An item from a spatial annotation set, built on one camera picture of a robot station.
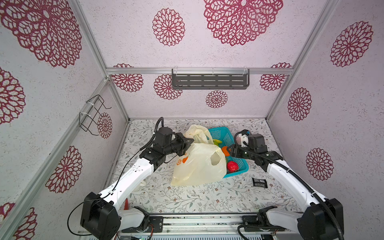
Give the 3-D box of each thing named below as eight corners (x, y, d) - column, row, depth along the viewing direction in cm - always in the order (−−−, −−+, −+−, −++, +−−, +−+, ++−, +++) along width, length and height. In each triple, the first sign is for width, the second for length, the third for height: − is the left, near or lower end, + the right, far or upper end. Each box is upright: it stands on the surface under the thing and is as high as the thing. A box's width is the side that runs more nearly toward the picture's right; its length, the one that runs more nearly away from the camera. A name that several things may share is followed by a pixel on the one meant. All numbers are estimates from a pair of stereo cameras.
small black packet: (253, 186, 88) (254, 184, 86) (252, 179, 91) (253, 177, 89) (265, 188, 88) (267, 186, 86) (264, 181, 90) (266, 179, 88)
